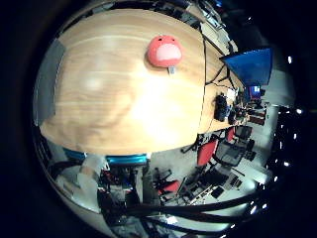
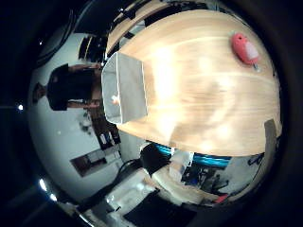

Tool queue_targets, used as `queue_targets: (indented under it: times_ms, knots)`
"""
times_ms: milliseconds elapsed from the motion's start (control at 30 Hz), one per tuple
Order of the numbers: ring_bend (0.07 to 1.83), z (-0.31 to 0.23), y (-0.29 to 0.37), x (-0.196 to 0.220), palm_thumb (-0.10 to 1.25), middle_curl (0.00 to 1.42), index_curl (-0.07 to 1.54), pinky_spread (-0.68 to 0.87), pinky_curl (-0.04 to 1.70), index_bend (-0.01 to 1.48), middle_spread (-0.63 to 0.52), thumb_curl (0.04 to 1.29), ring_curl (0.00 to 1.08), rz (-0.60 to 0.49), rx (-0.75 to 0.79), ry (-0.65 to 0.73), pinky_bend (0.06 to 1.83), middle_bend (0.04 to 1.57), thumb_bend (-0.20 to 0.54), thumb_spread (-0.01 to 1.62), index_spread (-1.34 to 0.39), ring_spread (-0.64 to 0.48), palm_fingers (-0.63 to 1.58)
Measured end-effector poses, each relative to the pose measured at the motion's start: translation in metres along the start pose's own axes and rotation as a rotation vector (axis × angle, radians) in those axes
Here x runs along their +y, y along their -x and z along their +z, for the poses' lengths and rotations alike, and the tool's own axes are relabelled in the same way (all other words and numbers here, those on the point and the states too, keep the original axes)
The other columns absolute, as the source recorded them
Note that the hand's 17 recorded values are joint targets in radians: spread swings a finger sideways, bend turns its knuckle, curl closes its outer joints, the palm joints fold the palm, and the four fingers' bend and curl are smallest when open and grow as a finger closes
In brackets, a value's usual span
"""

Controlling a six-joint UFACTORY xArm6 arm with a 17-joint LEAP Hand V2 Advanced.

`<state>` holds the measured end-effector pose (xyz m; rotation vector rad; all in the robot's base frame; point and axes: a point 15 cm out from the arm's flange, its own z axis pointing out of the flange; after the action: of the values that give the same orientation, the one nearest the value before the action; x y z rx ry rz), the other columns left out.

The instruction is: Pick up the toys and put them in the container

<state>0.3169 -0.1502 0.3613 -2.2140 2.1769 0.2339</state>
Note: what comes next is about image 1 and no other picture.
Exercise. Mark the pink round plush toy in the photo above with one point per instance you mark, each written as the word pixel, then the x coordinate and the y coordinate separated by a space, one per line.
pixel 164 53

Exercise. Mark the large red office chair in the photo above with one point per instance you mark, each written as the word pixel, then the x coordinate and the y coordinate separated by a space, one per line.
pixel 207 152

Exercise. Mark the black device on table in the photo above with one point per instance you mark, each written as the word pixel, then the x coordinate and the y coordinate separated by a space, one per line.
pixel 220 107

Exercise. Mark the red chair with black base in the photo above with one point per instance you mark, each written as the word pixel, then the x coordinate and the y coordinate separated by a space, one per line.
pixel 170 187

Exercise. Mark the small red office chair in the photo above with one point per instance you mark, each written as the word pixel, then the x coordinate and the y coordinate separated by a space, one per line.
pixel 230 134

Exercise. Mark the black mesh office chair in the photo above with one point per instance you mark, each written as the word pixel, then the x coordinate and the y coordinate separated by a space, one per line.
pixel 231 153

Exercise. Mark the black monitor stand legs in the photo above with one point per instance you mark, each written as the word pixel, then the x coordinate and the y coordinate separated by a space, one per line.
pixel 229 78

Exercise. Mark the person in light clothes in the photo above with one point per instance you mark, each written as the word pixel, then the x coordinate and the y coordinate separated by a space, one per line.
pixel 90 178

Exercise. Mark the small lit blue screen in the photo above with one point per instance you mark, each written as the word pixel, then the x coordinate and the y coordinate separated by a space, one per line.
pixel 255 91

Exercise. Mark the large blue monitor screen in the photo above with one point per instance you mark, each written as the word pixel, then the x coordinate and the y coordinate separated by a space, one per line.
pixel 252 66

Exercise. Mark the blue metal rail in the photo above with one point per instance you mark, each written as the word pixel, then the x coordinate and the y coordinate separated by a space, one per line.
pixel 127 159

